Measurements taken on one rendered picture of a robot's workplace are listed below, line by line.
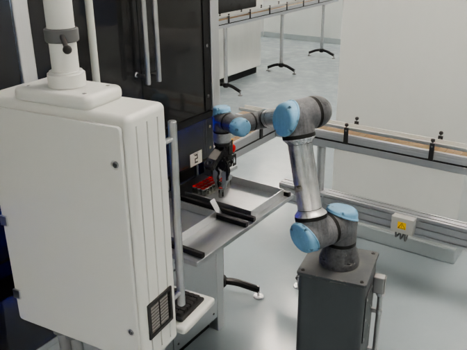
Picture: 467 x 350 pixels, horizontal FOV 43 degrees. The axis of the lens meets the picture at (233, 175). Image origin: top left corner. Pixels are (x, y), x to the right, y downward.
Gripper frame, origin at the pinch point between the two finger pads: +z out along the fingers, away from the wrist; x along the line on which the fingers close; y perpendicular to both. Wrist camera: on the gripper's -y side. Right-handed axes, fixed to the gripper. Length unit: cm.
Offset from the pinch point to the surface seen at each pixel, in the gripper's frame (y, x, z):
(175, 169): -71, -38, -41
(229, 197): 2.3, -3.2, 5.2
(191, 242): -37.5, -13.9, 5.4
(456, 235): 96, -78, 44
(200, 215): -18.6, -3.4, 5.2
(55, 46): -91, -17, -76
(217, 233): -26.9, -18.0, 5.5
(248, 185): 16.3, -3.7, 4.6
